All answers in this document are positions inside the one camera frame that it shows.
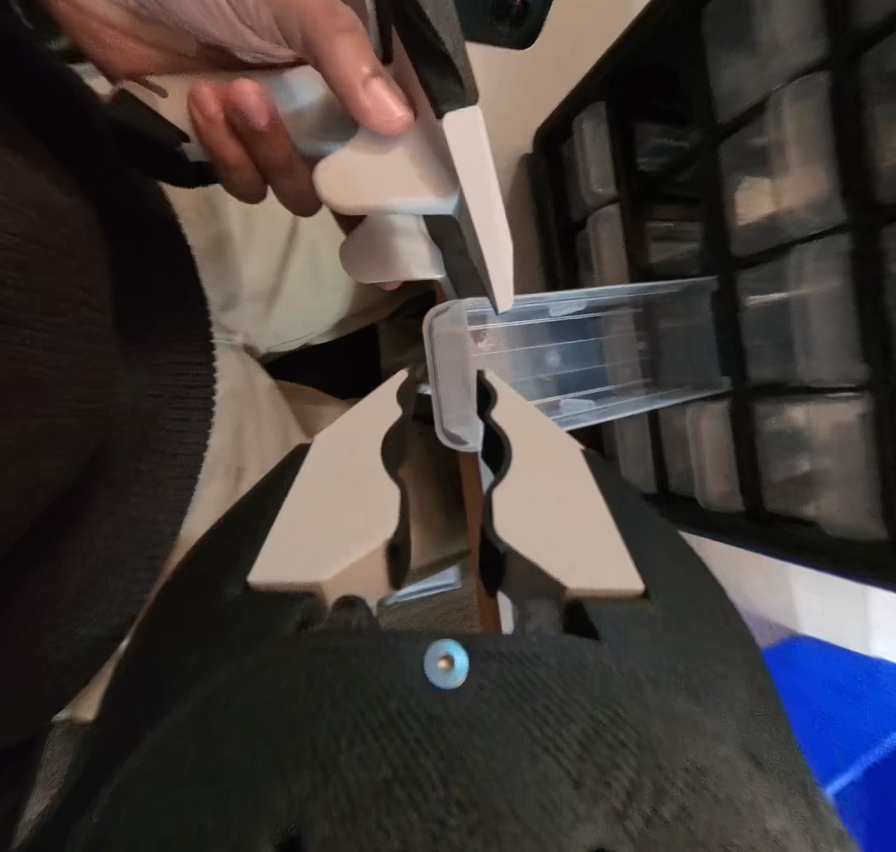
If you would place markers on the black drawer cabinet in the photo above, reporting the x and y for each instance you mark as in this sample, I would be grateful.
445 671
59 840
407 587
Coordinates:
546 187

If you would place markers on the beige trousers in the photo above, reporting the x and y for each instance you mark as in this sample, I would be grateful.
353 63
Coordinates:
280 271

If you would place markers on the clear plastic drawer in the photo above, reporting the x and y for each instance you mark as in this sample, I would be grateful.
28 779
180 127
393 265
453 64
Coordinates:
595 355

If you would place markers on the blue plastic bin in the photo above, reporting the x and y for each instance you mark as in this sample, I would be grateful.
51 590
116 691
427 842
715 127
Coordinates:
840 726

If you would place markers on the person's left hand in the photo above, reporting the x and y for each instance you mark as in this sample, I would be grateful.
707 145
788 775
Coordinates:
210 12

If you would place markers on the dark knit sweater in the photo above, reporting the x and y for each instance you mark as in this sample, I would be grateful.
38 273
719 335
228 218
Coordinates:
84 376

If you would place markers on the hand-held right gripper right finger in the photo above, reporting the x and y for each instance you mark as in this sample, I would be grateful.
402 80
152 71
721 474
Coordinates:
560 516

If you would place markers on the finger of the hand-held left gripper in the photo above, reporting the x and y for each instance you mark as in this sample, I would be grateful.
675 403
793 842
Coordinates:
483 201

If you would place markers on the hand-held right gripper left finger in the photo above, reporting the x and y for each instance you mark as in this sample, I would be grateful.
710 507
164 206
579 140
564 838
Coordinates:
336 509

